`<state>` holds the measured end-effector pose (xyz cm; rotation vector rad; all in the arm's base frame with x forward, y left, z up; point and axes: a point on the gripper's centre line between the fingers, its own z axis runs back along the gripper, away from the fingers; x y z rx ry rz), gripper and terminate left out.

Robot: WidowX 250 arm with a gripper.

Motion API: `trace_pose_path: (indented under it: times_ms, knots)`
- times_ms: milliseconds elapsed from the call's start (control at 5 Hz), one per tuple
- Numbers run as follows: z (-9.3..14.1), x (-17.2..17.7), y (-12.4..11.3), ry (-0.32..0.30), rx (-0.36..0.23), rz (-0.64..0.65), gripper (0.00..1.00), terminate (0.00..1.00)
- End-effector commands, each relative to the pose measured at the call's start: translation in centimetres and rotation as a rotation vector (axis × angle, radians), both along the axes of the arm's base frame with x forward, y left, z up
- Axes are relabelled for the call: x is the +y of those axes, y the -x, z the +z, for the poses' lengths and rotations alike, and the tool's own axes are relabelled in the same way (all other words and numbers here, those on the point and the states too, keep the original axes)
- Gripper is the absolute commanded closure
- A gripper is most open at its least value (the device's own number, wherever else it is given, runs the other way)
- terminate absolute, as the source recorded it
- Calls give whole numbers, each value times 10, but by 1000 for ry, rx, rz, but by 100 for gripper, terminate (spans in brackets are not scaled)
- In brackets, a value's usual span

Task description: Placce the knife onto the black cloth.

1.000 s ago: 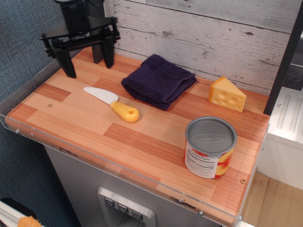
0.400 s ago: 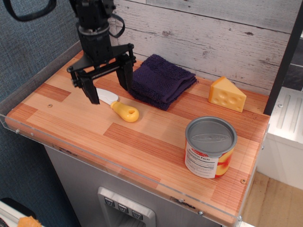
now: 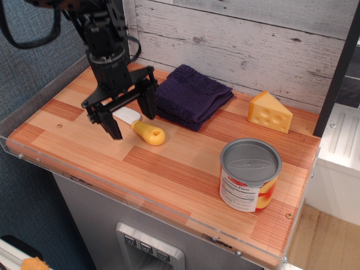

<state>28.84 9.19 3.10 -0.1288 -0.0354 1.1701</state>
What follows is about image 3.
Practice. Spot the white rail bottom left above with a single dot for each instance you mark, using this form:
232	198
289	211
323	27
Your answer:
11	257

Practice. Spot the yellow cheese wedge toy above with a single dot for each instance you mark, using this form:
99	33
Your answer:
266	111

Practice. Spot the grey toy fridge cabinet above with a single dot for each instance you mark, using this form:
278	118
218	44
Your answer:
119	236

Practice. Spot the white toy sink unit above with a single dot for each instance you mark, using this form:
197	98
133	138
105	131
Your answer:
333	187

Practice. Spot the orange object bottom left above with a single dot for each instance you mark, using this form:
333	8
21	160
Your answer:
34	264

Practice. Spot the folded purple towel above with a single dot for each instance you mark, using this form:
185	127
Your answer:
189	98

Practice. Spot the clear acrylic edge guard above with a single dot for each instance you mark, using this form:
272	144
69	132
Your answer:
179	180

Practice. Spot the toy tin can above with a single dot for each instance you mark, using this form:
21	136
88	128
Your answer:
249	169

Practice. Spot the black right post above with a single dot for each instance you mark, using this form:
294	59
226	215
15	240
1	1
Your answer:
339	74

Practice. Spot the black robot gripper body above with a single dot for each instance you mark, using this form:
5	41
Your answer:
116	85

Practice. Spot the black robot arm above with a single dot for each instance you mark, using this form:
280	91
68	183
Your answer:
103	30

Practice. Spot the white knife yellow handle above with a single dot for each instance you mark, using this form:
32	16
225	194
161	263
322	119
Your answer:
151	134

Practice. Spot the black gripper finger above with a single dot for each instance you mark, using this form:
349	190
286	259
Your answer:
147	99
106	120

